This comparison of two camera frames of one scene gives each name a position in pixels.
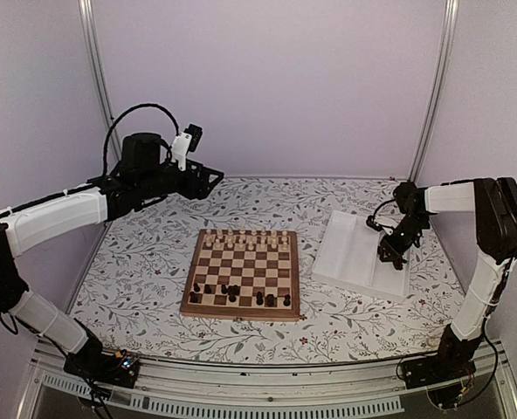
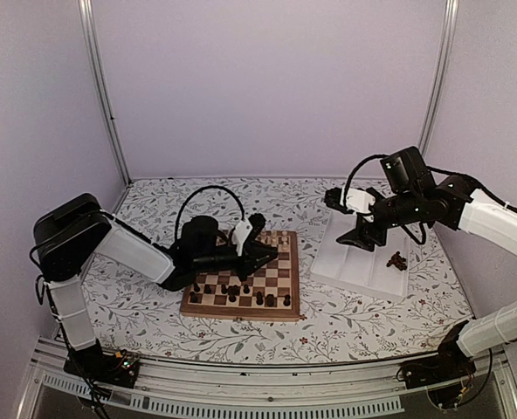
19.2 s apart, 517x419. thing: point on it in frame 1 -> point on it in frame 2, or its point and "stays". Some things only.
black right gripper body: (411, 227) -> (405, 209)
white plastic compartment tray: (348, 253) stays
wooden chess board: (244, 275) stays
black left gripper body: (155, 184) -> (205, 264)
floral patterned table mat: (132, 294) stays
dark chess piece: (270, 300) stays
